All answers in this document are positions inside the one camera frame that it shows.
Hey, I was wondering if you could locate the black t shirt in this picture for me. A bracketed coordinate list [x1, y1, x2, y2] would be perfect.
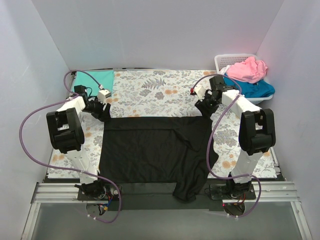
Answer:
[99, 116, 219, 202]

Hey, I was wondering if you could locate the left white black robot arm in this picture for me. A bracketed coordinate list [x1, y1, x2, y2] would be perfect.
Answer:
[46, 85, 112, 200]

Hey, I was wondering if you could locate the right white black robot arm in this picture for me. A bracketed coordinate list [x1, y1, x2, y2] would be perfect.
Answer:
[190, 73, 276, 200]

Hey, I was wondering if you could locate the white garment in basket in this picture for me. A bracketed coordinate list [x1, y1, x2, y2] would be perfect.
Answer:
[219, 65, 231, 78]

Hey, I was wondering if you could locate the folded teal t shirt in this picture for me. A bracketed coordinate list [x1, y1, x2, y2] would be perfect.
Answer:
[74, 70, 115, 97]

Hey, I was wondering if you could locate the white plastic basket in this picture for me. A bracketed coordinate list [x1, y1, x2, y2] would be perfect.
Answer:
[214, 53, 274, 105]

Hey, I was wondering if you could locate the floral table cloth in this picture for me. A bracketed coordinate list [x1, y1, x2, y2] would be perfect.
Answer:
[47, 70, 277, 179]

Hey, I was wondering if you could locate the pink t shirt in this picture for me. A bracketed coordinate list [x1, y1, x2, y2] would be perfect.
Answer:
[226, 56, 268, 84]

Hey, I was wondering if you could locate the blue t shirt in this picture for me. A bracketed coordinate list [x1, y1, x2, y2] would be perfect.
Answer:
[223, 73, 275, 98]

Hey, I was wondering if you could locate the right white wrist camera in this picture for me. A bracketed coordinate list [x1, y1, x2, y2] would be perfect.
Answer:
[190, 85, 206, 102]

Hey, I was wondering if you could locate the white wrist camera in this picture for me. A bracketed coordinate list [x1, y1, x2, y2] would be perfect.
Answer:
[190, 85, 206, 102]
[97, 88, 112, 104]

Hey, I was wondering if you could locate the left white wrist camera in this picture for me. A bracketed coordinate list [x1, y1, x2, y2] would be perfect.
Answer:
[97, 88, 112, 104]

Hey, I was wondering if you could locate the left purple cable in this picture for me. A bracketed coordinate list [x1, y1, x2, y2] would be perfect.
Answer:
[18, 70, 123, 224]

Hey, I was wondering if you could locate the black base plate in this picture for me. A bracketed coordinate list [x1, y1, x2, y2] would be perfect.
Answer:
[77, 179, 258, 212]

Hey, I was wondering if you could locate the aluminium frame rail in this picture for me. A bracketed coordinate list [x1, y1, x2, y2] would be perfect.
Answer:
[21, 181, 312, 240]

